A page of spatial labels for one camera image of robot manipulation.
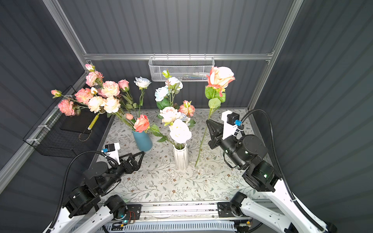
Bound yellow marker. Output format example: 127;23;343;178
87;114;100;131

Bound pale blue white rose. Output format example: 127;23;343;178
180;113;190;124

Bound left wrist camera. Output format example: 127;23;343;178
102;143;120;164

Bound cream double peony stem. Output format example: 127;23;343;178
87;96;135;131

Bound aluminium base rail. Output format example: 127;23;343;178
61;199;295;225

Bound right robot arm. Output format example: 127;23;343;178
206;119;338;233

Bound pink spray rose stem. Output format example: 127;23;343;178
51;88;97;117

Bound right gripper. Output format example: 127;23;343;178
207;118;244;170

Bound coral red rose stem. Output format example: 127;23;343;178
133;115;175;146

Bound white green flower stem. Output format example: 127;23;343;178
154;70;183;110

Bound pink multi-bloom rose stem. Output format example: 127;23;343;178
85;64;104;87

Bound blue ceramic vase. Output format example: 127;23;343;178
132;131;153;151

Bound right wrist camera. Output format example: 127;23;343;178
221;110;242;140

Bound floral table mat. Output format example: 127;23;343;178
109;109;251;203

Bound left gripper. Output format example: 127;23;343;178
99;150;143;196

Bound white ribbed vase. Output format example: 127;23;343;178
173;143;189;170

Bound black wire basket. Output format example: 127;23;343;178
23;86;110;158

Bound left black cable conduit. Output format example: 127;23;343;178
46;150;119;233

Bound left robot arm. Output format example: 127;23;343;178
44;151;145;233

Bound peach red-edged rose stem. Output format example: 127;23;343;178
194;66;236;168

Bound white wire basket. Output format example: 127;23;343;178
148;57;215;82

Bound coral spray rose stem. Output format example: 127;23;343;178
178;100;196;117

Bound cream pink peony stem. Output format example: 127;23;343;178
159;106;181;126

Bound large white peony stem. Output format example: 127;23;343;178
169;119;192;150

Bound single pink rose stem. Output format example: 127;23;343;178
118;79;140;131

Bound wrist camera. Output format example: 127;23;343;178
102;143;120;164
221;110;242;140

